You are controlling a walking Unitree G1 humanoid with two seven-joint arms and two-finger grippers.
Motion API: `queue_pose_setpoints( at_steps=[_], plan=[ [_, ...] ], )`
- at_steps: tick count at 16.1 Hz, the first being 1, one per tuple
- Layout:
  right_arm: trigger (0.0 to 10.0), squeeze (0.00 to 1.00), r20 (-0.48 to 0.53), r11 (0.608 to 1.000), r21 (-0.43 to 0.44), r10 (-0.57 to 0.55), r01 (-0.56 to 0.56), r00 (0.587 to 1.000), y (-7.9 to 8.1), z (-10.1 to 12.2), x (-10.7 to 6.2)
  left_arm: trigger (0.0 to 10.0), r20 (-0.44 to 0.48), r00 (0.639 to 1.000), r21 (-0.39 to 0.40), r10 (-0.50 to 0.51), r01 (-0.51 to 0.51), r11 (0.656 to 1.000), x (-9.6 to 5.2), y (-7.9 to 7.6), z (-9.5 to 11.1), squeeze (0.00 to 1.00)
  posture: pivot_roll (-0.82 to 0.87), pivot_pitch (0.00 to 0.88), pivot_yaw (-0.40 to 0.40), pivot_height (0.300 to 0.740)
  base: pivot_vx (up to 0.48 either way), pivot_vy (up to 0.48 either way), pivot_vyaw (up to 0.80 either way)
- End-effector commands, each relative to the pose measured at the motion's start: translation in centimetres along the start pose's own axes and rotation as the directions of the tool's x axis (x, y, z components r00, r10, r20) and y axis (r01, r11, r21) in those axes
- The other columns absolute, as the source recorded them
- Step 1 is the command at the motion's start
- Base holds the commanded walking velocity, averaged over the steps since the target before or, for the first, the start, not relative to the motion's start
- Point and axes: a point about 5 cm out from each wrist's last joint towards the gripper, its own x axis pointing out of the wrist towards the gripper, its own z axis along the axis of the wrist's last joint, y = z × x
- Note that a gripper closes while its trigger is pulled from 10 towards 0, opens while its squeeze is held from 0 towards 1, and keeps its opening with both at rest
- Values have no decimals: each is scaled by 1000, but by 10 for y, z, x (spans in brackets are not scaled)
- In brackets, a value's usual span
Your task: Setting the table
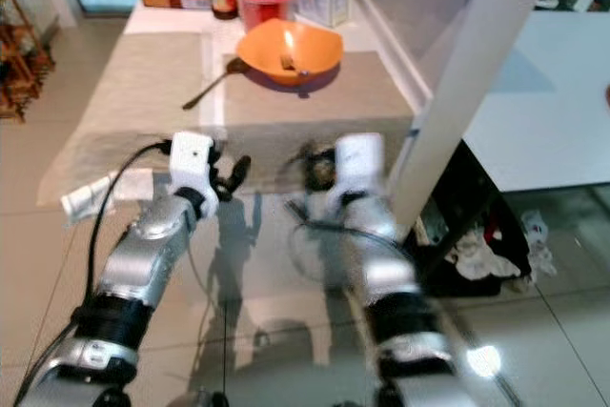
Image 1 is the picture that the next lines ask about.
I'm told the wooden slatted rack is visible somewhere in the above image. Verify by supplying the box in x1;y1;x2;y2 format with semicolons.
0;0;55;122

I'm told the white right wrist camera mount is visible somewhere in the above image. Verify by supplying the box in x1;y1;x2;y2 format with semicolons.
332;132;387;200

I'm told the white fabric label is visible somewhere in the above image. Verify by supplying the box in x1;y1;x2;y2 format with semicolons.
107;171;153;203
60;181;115;227

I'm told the orange bowl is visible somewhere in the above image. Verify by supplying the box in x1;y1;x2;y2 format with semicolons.
236;18;344;87

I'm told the white crumpled cloth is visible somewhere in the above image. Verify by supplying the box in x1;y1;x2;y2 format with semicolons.
448;231;525;282

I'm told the metal fork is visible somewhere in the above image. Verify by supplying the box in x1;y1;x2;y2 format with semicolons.
279;52;314;76

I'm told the metal spoon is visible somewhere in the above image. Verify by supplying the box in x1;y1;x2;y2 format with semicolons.
181;56;252;111

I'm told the red instant noodle cup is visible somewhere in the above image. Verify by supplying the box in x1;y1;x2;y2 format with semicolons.
235;0;296;31

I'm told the white plastic bag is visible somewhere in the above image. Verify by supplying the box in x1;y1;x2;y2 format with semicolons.
519;209;559;279

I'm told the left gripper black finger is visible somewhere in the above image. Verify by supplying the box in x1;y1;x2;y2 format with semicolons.
221;153;253;194

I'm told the black storage rack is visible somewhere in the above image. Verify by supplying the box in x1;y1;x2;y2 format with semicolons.
415;140;544;298

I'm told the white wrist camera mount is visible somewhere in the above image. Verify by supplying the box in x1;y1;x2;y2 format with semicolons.
332;132;387;200
170;131;218;198

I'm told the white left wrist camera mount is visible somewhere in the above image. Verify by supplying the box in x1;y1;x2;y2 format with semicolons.
170;131;218;198

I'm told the grey linen placemat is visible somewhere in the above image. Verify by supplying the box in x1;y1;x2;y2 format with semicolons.
38;32;230;206
221;50;418;179

